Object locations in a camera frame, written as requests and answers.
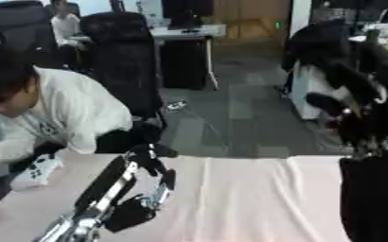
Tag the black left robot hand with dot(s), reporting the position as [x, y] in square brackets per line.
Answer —
[126, 211]

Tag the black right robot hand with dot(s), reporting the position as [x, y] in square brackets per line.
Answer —
[376, 121]

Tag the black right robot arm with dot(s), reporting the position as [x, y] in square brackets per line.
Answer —
[371, 195]

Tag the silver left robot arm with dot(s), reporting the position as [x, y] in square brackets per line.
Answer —
[73, 228]

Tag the white box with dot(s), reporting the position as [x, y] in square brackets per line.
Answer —
[306, 91]

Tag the black jacket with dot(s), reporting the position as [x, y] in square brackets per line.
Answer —
[316, 47]

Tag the white shoe with black marks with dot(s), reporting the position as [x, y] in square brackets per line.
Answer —
[37, 172]

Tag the white power strip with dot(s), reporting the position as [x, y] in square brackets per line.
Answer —
[176, 105]

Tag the black office chair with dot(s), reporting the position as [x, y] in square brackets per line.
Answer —
[123, 63]
[20, 28]

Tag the black cabinet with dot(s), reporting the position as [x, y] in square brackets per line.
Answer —
[184, 63]

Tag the white desk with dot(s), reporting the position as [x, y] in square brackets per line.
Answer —
[175, 32]

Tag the seated person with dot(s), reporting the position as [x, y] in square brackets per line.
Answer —
[66, 28]

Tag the black monitor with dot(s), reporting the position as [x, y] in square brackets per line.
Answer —
[186, 11]

